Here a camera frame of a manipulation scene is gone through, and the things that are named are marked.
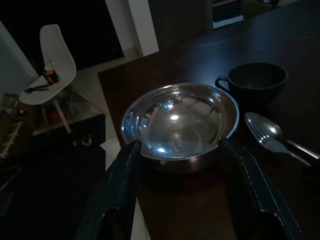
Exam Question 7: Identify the shiny stainless steel bowl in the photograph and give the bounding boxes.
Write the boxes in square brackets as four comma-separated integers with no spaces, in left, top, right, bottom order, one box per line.
[120,82,240,173]

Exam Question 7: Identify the white slatted rack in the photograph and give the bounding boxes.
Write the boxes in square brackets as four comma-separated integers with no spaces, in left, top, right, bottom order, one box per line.
[0,121,22,160]

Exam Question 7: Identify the white plastic chair wooden legs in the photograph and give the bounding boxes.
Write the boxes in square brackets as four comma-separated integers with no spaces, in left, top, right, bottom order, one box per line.
[18,24,107,135]

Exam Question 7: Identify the small caster wheel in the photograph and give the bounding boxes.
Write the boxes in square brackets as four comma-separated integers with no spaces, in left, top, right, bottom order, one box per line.
[72,134,93,148]

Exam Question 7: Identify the dark wooden table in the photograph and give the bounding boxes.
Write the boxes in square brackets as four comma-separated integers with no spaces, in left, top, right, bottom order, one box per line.
[97,0,320,240]

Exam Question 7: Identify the stainless steel spoon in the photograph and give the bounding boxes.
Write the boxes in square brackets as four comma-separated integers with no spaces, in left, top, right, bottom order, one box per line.
[243,111,320,160]

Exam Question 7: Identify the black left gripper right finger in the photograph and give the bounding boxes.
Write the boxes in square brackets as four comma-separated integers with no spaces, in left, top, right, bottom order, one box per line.
[220,137,305,240]

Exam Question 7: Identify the large black case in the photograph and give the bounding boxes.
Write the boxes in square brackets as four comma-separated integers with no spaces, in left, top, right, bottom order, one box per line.
[0,113,107,240]

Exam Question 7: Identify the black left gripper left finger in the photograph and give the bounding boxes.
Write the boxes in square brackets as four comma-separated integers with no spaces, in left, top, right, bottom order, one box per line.
[76,140,142,240]

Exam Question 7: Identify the stainless steel fork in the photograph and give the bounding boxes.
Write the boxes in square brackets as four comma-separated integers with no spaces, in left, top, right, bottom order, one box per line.
[248,118,312,167]

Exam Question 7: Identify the orange and black tool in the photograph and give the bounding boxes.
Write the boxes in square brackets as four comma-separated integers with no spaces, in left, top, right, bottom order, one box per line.
[41,69,61,85]

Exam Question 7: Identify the dark ceramic cup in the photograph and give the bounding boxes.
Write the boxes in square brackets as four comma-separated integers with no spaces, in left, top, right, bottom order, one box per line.
[214,62,288,106]

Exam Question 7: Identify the black hand tool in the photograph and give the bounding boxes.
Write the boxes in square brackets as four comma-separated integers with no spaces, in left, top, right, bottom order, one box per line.
[24,84,51,93]

